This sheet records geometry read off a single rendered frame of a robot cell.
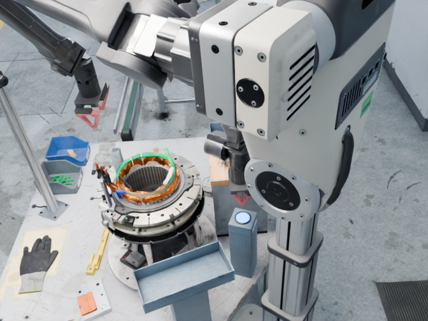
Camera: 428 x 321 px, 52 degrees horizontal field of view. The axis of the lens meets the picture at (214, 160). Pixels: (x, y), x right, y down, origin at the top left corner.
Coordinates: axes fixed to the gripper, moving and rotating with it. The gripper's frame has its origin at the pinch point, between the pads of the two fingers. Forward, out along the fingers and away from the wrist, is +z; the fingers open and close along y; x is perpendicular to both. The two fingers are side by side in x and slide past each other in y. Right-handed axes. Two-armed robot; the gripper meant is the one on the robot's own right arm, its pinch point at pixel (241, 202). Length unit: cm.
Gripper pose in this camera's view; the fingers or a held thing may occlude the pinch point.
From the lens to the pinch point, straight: 127.4
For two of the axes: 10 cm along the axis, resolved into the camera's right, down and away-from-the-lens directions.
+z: 0.8, 7.9, 6.1
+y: 0.2, 6.1, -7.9
